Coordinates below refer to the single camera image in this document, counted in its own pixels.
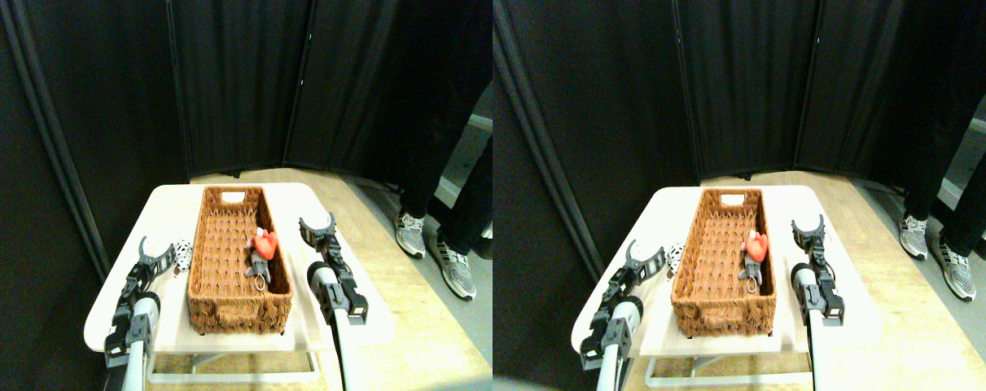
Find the red plush toy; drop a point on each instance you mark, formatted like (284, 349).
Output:
(757, 247)
(265, 244)

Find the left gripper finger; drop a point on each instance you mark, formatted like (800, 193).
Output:
(629, 259)
(144, 256)
(167, 261)
(655, 265)

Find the person's legs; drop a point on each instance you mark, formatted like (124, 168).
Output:
(411, 232)
(914, 236)

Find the white black spotted toy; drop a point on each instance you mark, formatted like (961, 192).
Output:
(183, 255)
(677, 259)

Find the white shelf unit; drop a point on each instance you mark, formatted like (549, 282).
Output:
(483, 122)
(985, 126)

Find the grey mouse toy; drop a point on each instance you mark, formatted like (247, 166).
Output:
(258, 273)
(751, 275)

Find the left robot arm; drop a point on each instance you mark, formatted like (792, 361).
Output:
(627, 311)
(144, 308)

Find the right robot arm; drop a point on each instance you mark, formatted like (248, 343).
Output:
(320, 281)
(802, 281)

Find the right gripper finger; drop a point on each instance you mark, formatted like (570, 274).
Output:
(330, 232)
(309, 235)
(801, 236)
(819, 233)

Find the black curtain stand pole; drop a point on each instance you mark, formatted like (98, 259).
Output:
(552, 163)
(48, 122)

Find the brown wicker basket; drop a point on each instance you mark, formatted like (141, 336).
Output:
(203, 320)
(688, 320)

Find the white low table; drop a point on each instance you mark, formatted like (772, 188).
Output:
(786, 202)
(297, 199)

